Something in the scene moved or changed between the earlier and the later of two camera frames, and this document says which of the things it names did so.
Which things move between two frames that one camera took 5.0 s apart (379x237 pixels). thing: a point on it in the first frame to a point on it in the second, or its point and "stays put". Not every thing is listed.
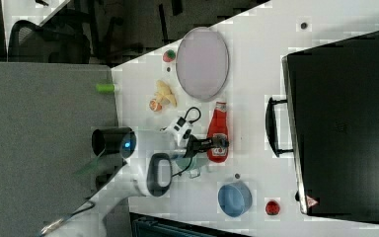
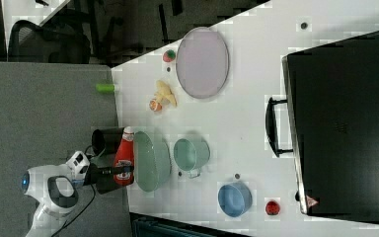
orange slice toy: x=154 y=106 stays put
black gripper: x=195 y=145 to x=92 y=175
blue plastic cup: x=235 y=198 stays put
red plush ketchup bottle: x=218 y=128 to x=124 y=157
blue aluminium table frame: x=149 y=225 stays put
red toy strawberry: x=169 y=55 stays put
